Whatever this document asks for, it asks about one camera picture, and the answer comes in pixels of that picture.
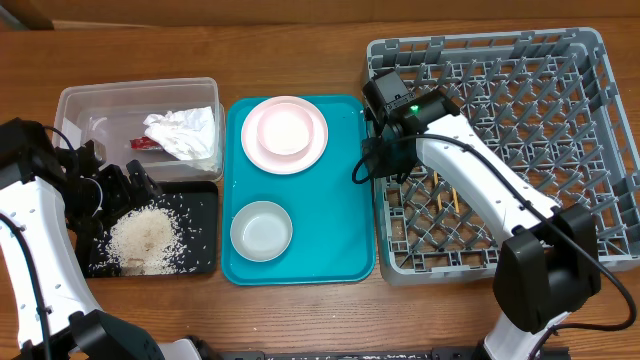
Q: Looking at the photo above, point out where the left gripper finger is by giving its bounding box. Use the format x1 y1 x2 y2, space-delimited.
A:
102 165 130 215
126 160 163 205

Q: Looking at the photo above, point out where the red snack wrapper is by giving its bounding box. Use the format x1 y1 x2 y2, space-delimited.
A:
130 136 163 151

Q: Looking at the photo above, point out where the white rice pile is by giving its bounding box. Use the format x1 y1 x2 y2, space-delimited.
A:
89 192 216 277

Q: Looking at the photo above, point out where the wooden chopstick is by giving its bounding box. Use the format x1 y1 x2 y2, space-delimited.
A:
451 188 460 213
433 170 443 212

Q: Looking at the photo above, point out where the white napkin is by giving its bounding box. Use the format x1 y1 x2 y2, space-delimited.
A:
143 106 216 161

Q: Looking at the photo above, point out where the pink small bowl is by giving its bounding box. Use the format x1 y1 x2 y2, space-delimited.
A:
258 103 314 156

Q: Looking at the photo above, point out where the pink plate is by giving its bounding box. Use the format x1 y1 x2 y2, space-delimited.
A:
241 96 329 175

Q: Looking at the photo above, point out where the grey bowl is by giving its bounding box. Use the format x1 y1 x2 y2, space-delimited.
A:
230 201 293 262

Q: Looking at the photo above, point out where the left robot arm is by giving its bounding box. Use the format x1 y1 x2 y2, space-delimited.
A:
1 118 215 359

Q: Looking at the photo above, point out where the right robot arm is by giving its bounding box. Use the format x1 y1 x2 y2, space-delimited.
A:
360 70 601 359

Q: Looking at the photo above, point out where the grey dishwasher rack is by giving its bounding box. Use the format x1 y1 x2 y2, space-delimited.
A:
366 27 639 286

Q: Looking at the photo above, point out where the black plastic tray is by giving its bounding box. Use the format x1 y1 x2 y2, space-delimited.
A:
74 180 220 279

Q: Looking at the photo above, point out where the clear plastic bin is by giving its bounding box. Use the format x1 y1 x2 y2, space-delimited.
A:
54 77 226 182

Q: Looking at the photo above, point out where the teal serving tray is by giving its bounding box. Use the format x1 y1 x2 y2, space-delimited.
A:
220 95 376 286

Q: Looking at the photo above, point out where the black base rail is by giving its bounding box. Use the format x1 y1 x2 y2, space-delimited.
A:
214 346 571 360

